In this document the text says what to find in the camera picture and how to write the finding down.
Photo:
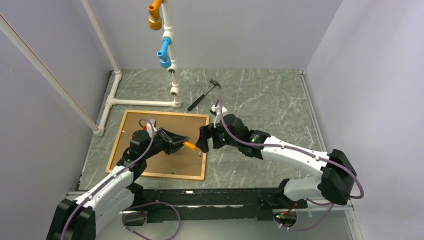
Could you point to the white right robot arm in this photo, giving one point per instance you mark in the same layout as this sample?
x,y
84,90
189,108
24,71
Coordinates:
x,y
332,176

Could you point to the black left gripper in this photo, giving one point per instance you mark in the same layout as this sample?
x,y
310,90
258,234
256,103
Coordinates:
x,y
175,140

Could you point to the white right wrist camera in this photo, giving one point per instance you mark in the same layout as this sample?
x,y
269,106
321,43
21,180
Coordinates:
x,y
219,112

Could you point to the orange pipe nozzle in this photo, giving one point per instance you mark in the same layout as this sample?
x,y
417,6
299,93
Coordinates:
x,y
155,20

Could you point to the blue pipe nozzle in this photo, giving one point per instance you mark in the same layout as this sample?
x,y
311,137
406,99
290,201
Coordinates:
x,y
162,54

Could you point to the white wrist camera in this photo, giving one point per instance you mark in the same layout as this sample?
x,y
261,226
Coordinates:
x,y
219,112
150,127

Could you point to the white diagonal pole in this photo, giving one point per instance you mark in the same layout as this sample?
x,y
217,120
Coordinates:
x,y
31,56

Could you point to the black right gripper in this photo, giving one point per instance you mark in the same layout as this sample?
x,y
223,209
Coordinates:
x,y
205,132

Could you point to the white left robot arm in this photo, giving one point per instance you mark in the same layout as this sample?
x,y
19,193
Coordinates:
x,y
83,217

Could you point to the aluminium table edge rail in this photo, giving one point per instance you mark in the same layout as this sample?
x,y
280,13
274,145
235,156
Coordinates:
x,y
301,75

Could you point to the black claw hammer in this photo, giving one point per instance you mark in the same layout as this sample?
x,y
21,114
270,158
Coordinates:
x,y
214,83

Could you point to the yellow handled screwdriver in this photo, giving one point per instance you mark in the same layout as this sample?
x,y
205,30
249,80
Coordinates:
x,y
189,145

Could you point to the orange picture frame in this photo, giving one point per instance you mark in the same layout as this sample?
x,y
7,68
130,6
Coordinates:
x,y
186,163

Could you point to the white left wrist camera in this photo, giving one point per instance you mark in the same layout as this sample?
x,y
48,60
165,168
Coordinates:
x,y
150,127

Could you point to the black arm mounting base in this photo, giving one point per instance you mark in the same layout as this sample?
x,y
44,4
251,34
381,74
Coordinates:
x,y
213,203

